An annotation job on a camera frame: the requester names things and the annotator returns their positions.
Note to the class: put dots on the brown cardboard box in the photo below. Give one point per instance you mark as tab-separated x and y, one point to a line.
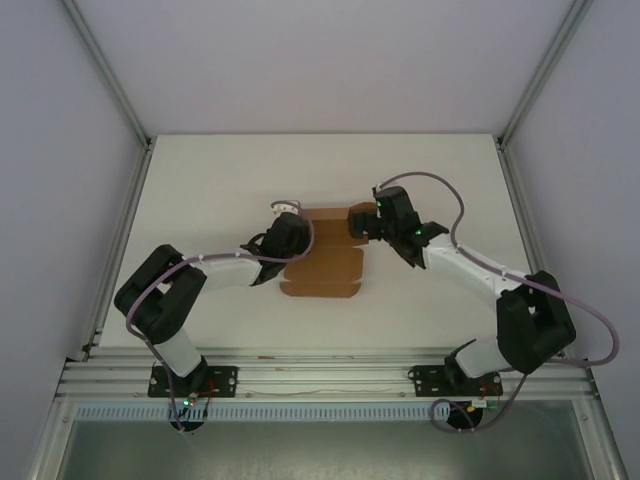
325	270

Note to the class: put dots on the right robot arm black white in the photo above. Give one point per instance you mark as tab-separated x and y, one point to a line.
465	265

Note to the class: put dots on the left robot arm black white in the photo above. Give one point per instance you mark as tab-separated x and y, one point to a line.
220	272

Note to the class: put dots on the small brown cardboard scrap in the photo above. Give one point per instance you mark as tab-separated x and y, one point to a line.
265	357

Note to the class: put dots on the grey metal sheet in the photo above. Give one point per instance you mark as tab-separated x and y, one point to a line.
325	450

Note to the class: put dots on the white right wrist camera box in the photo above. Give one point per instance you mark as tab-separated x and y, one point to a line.
376	191

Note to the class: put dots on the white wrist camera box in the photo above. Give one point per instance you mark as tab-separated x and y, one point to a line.
376	191
286	206

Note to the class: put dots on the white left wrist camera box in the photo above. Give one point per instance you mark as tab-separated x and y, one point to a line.
286	206

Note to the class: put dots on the aluminium table side rail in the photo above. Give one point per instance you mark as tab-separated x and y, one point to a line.
127	200
515	200

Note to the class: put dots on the aluminium mounting rail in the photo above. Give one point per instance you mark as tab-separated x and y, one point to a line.
325	375

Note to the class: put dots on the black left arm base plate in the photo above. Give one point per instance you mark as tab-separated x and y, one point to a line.
225	380

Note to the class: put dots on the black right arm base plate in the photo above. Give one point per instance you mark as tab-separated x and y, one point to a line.
425	380

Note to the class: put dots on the aluminium frame post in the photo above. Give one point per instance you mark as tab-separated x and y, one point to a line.
107	75
542	70

